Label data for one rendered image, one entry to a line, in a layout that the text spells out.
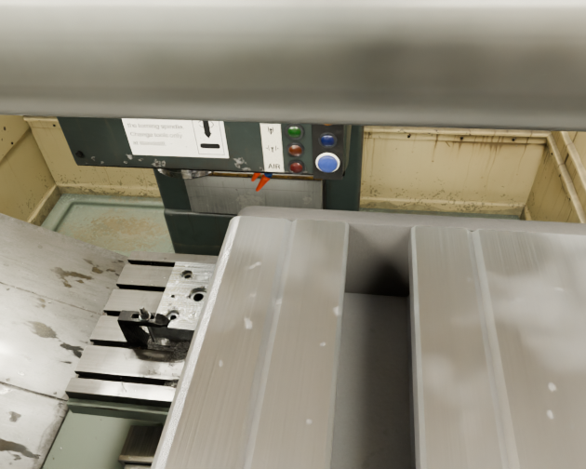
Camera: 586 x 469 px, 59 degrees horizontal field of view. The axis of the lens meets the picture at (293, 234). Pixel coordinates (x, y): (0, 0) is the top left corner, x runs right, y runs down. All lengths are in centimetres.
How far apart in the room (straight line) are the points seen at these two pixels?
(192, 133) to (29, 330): 124
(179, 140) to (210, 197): 95
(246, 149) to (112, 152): 22
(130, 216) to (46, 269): 50
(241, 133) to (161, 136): 13
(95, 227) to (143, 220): 21
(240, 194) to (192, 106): 157
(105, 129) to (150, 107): 69
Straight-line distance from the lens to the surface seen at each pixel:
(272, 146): 78
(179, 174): 103
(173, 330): 140
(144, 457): 153
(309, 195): 168
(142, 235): 227
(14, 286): 201
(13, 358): 187
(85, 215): 247
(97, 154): 89
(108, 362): 150
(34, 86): 18
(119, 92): 16
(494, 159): 211
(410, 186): 215
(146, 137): 83
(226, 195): 174
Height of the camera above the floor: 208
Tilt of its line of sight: 44 degrees down
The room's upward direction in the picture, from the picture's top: 4 degrees counter-clockwise
